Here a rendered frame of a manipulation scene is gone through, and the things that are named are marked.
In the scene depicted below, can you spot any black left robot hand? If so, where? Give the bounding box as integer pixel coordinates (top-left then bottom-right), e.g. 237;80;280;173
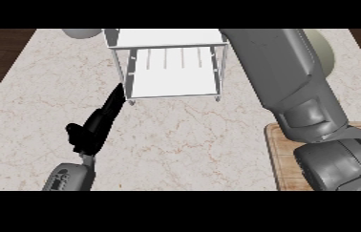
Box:
66;82;128;157

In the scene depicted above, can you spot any pale green round bowl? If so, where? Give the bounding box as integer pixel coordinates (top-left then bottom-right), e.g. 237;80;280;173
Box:
304;29;336;78

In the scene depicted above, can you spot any pale grey round object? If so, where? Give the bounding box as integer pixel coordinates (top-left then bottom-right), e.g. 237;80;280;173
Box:
61;29;106;40

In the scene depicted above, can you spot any wooden cutting board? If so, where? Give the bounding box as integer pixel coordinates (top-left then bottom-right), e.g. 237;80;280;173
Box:
264;121;361;192

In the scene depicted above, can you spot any white tiered wire basket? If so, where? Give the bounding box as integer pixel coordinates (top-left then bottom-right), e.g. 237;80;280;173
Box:
103;29;231;106

